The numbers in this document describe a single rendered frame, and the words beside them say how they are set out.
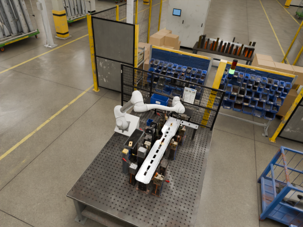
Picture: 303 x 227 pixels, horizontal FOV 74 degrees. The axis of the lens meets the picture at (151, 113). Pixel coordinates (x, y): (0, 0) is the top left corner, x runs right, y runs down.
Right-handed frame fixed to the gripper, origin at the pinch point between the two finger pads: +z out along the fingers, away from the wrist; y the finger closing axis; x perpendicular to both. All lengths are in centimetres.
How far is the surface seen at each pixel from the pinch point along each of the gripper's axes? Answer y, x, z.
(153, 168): 6, -93, 14
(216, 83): 47, 58, -49
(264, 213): 175, -37, 91
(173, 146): 18.1, -42.7, 15.0
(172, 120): -1.7, 10.8, 13.3
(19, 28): -743, 333, 68
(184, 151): 33, -18, 43
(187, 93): 6, 54, -19
